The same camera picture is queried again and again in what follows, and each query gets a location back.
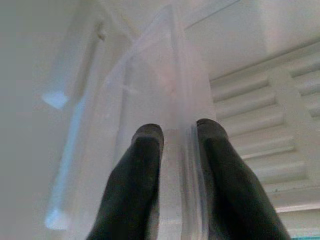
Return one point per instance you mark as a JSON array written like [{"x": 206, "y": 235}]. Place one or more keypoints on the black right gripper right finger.
[{"x": 232, "y": 190}]

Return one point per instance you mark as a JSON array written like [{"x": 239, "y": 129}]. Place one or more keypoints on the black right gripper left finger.
[{"x": 135, "y": 187}]

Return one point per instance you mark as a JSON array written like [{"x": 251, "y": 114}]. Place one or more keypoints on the clear plastic container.
[{"x": 160, "y": 87}]

